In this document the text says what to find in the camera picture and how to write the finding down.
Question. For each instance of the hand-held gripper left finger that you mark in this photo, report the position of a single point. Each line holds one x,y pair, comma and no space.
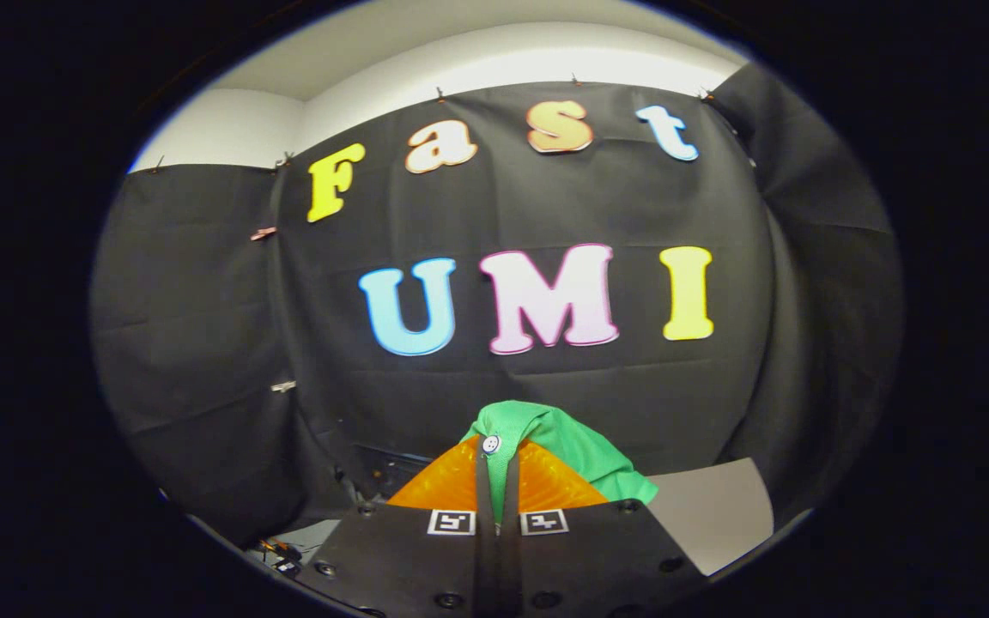
485,549

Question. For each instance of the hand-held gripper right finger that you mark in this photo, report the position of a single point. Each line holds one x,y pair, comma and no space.
509,558

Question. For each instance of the green polo shirt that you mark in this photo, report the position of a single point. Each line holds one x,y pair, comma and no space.
580,451

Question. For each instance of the black backdrop cloth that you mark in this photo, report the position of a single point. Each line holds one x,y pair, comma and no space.
426,403

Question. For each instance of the silver cloth clip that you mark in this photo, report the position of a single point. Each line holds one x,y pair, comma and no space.
283,386

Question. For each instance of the pink cloth clip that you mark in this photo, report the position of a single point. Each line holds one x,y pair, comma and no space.
263,233

